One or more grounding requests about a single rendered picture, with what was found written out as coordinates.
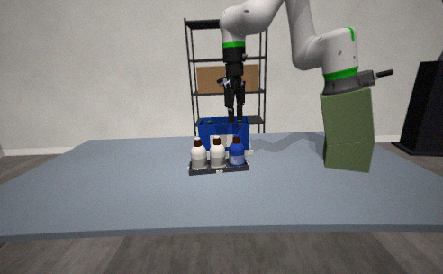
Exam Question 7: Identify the white bottle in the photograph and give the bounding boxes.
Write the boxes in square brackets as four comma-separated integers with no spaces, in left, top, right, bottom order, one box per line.
[191,137,207,170]
[210,136,226,169]

